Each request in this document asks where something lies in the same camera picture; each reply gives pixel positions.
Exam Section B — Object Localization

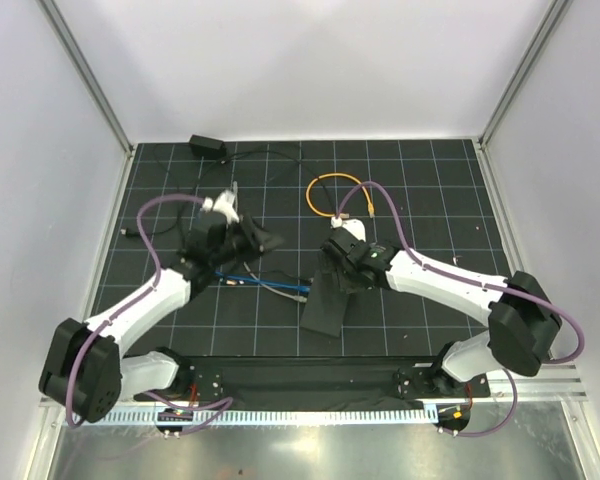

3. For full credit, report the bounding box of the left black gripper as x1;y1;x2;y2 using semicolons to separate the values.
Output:
210;211;283;267

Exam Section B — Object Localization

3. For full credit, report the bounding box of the yellow ethernet cable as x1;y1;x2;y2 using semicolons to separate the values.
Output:
305;172;376;220

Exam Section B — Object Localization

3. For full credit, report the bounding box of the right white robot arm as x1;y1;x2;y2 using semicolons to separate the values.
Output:
321;227;562;396

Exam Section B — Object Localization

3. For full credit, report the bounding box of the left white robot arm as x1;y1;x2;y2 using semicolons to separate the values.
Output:
38;212;284;423

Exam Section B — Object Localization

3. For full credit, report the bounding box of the black grid mat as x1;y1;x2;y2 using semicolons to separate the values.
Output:
87;140;510;357

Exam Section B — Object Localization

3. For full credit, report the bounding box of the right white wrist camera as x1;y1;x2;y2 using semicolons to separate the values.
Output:
330;214;366;241

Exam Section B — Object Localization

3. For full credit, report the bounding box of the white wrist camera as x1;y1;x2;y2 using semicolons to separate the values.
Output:
330;214;366;241
201;190;240;224

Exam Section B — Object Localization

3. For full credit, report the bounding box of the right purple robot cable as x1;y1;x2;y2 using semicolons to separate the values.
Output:
337;180;587;437

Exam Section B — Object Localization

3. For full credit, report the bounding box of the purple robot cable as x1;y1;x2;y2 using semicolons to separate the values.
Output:
65;194;235;434
337;180;587;437

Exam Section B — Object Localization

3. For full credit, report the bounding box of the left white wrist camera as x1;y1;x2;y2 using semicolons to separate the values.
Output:
201;190;240;224

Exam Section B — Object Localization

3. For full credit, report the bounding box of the blue ethernet cable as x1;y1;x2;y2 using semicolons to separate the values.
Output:
213;269;312;294

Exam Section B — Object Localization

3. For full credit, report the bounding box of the grey ethernet cable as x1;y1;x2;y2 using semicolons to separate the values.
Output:
229;180;309;302

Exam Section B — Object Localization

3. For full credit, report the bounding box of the thin black flat cable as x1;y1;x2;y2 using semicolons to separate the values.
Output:
121;141;206;237

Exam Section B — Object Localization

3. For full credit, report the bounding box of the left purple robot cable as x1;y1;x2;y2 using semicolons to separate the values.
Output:
65;194;235;434

